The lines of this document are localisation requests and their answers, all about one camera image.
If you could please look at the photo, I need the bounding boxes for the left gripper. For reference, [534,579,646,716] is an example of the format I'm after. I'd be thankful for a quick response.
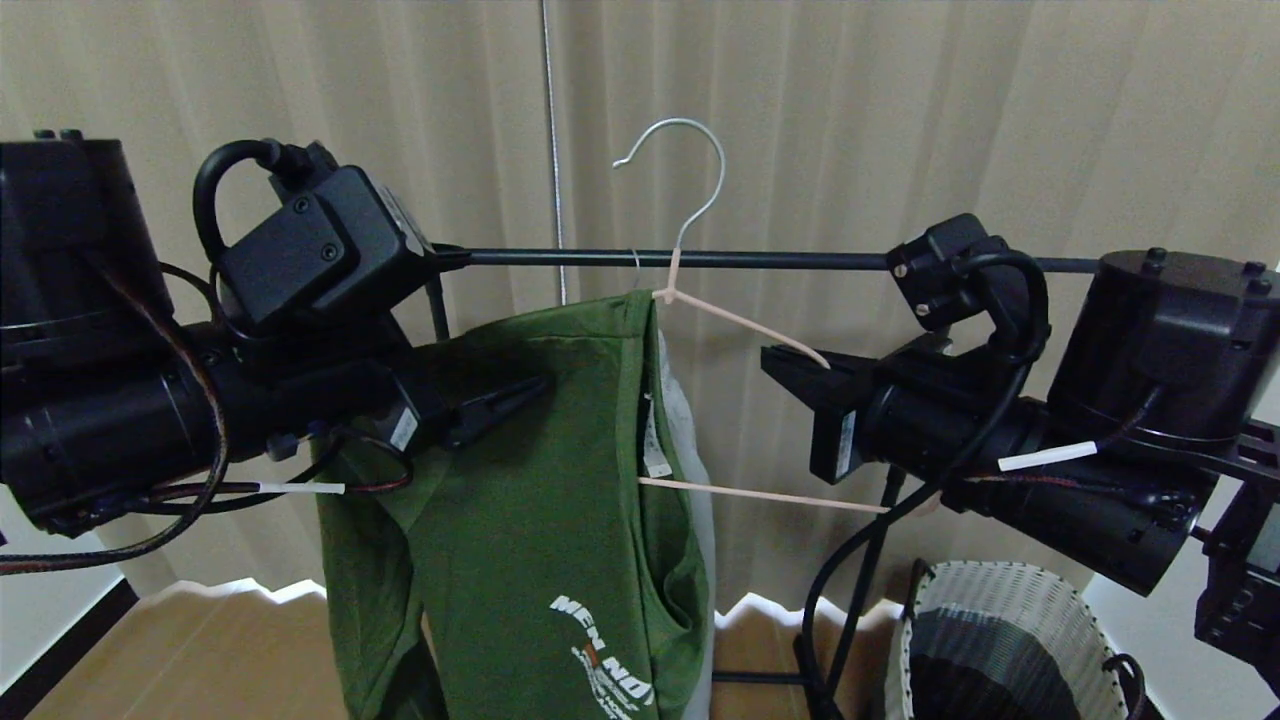
[0,330,451,538]

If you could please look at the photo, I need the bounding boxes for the pale grey shorts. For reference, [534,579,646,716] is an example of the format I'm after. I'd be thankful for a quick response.
[655,330,717,720]

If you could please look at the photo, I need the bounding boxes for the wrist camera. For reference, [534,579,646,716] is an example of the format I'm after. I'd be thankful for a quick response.
[193,140,441,336]
[885,213,1051,366]

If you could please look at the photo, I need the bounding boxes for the green garment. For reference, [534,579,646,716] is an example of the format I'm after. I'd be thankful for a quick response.
[315,290,713,720]

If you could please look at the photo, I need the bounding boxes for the black clothes rack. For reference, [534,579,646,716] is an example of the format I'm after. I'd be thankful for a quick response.
[425,245,1101,720]

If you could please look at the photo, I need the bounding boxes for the white laundry basket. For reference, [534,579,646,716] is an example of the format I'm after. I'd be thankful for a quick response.
[885,560,1147,720]

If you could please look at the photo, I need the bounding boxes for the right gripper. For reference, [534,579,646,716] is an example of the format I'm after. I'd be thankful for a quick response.
[760,335,1217,599]

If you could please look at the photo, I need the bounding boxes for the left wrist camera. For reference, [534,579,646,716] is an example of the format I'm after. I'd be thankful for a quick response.
[193,140,441,336]

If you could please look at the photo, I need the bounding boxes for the beige curtain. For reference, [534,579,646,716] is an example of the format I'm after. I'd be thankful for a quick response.
[0,0,1280,626]

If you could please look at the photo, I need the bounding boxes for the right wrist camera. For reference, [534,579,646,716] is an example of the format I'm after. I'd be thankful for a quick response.
[885,213,1051,366]

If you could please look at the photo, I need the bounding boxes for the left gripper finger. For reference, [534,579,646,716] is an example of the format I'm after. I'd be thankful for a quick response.
[445,375,556,449]

